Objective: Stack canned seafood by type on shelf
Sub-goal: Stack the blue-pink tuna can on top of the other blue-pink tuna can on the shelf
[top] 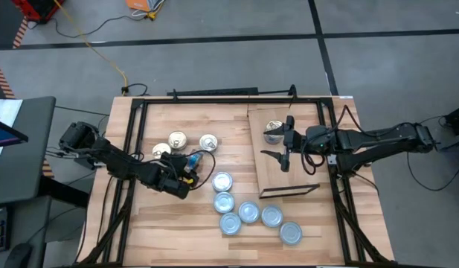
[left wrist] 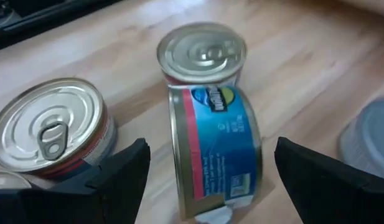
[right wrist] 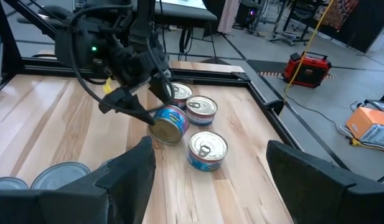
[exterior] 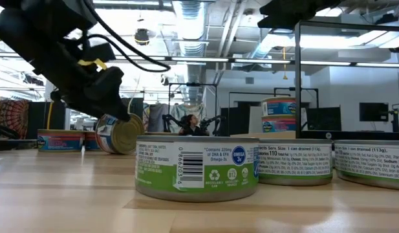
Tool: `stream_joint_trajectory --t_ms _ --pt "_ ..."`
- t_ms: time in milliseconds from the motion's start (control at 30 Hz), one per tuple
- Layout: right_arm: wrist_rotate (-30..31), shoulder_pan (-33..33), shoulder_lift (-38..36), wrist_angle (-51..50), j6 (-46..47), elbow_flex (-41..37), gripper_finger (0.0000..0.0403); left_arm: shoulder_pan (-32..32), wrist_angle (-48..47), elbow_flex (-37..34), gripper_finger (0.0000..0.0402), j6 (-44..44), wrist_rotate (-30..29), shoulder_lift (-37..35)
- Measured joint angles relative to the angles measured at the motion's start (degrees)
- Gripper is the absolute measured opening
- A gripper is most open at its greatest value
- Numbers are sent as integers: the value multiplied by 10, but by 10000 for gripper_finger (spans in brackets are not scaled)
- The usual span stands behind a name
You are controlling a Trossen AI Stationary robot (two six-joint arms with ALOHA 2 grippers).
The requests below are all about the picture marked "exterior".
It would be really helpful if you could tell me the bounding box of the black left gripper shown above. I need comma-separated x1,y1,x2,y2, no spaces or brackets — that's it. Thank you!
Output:
39,47,133,123

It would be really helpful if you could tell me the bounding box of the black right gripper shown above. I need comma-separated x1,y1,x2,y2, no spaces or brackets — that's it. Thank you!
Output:
257,0,344,30

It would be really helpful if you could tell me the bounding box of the green label silver-lid can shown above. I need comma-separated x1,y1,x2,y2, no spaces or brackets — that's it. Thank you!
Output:
135,135,260,203
334,139,399,191
257,138,334,186

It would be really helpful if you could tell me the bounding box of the black monitor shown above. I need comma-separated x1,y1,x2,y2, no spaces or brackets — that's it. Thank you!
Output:
120,96,145,115
307,106,342,132

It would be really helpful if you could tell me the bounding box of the yellow tape tag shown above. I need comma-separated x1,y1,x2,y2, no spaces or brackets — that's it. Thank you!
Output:
77,58,108,71

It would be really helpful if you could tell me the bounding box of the black panel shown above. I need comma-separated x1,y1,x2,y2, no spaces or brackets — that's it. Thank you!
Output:
27,102,67,131

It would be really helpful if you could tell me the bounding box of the black dome ceiling fixture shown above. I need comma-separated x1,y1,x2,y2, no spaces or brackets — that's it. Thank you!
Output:
133,28,151,47

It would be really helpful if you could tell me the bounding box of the person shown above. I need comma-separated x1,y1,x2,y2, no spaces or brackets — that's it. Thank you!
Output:
178,113,209,137

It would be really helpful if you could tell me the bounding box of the red patterned tapestry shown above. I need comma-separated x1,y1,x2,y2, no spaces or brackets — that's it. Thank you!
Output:
0,99,30,140

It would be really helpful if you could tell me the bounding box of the thin wooden board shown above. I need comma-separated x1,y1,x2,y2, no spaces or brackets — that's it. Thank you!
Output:
228,19,399,140

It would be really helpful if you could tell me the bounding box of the silver ventilation duct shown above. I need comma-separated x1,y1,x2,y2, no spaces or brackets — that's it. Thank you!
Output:
250,28,277,61
171,0,208,104

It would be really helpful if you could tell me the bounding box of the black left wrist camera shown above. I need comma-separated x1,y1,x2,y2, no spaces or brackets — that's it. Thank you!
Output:
85,41,116,63

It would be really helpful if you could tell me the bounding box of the yellow hanging cord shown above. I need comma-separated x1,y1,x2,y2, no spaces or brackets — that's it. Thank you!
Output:
46,102,55,130

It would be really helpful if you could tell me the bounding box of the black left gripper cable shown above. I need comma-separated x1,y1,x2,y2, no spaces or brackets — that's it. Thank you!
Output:
65,0,171,73

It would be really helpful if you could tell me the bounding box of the black metal frame stand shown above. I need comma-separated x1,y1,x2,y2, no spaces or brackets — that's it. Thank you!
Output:
167,82,219,137
272,86,319,132

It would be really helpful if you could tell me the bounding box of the ceiling light rail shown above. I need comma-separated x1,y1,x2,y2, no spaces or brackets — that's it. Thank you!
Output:
0,51,399,68

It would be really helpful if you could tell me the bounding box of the black wall screen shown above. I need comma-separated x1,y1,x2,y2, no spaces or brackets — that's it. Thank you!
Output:
359,102,389,122

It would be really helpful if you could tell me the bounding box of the black camera on stand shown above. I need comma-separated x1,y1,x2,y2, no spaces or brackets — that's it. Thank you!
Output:
389,108,399,133

